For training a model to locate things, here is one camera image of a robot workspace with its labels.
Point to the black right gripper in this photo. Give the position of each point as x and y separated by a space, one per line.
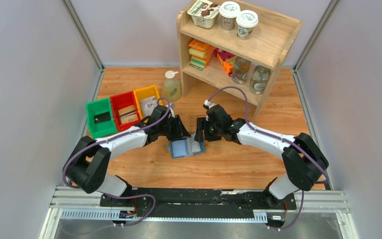
202 123

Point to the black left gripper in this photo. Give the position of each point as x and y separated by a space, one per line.
180 131

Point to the blue leather card holder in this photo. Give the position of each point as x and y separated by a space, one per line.
186 147

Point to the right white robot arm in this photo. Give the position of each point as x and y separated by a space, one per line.
303 160

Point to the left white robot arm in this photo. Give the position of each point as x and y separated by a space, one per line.
87 165

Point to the printed card in yellow bin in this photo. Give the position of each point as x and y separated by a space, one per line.
148 104

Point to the tan card in red bin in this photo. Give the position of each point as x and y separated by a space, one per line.
129 119

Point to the black card in green bin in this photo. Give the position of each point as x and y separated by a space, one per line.
103 117

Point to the soap dispenser bottle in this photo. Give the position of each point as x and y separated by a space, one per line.
172 86

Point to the yellow plastic bin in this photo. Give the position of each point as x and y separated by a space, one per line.
144 93

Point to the red plastic bin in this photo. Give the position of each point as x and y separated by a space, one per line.
118 102

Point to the wooden shelf unit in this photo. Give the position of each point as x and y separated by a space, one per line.
268 46

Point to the orange snack box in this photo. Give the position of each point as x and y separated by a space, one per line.
226 60

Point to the left glass bottle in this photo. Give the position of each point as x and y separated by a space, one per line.
240 70

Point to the glass bottle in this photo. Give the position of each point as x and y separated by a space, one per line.
259 79
240 70

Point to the stack of sponges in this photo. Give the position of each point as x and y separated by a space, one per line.
201 53

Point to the green plastic bin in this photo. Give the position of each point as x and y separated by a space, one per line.
101 129

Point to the right glass bottle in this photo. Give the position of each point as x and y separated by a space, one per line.
259 79

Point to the yogurt cup pack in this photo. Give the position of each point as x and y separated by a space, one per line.
204 13

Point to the right paper coffee cup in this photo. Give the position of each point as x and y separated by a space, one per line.
246 21

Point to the paper coffee cup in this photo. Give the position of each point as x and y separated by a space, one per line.
229 11
246 21

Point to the left paper coffee cup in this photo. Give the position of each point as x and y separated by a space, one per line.
229 11

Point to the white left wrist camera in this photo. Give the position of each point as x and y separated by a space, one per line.
171 107

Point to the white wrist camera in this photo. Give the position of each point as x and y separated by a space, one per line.
207 105
171 107

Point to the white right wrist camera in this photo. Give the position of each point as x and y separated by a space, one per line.
207 105

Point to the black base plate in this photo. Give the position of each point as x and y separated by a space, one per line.
197 203

